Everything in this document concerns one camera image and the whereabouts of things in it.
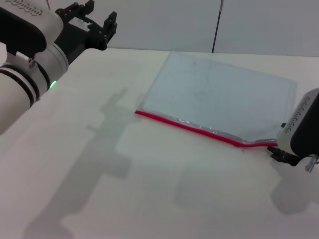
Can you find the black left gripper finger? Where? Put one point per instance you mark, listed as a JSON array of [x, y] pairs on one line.
[[108, 27], [77, 10]]

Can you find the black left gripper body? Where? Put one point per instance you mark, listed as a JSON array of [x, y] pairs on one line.
[[77, 35]]

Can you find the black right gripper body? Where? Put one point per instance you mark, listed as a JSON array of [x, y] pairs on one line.
[[291, 159]]

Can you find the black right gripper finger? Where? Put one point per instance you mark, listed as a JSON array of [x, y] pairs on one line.
[[275, 152]]

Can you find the clear red-zip document bag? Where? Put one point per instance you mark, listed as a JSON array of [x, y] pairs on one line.
[[214, 94]]

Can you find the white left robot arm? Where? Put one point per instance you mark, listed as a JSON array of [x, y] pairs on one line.
[[15, 97]]

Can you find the thin black pole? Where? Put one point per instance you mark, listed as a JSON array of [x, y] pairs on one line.
[[217, 27]]

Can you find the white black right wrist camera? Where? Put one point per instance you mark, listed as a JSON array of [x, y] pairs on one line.
[[301, 124]]

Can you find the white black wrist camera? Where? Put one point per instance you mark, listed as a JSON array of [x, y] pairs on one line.
[[25, 22], [301, 124]]

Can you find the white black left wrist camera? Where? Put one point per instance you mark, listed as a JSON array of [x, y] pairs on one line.
[[25, 22]]

